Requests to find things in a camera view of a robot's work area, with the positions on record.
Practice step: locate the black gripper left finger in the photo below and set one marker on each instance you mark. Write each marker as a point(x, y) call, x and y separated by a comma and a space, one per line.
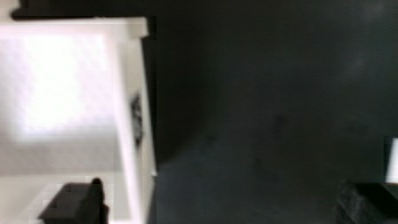
point(76, 206)

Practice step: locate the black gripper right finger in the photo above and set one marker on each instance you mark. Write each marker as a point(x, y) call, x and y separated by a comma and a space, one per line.
point(366, 204)

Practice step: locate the white drawer box front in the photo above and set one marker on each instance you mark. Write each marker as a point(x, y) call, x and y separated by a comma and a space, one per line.
point(74, 125)

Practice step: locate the white drawer cabinet frame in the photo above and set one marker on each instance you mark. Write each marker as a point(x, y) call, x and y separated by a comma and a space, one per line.
point(391, 170)

